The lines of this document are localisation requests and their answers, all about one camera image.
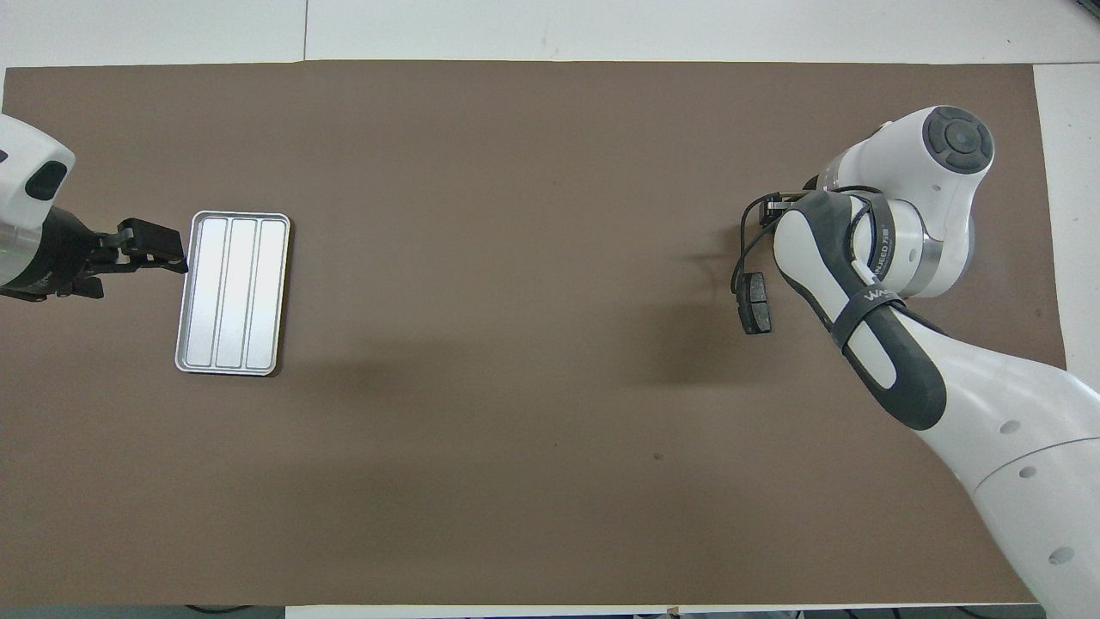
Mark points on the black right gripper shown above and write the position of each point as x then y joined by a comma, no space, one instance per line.
771,217

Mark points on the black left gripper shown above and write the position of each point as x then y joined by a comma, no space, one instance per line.
64,258

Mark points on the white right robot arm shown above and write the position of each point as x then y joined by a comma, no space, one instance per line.
945,189

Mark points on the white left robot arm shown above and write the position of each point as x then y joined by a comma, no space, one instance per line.
21,155

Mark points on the silver metal tray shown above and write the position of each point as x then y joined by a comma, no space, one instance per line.
232,292

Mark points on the rectangular grey brake pad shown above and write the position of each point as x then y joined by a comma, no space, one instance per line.
756,305

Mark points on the brown table mat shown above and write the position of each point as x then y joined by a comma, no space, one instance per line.
516,473

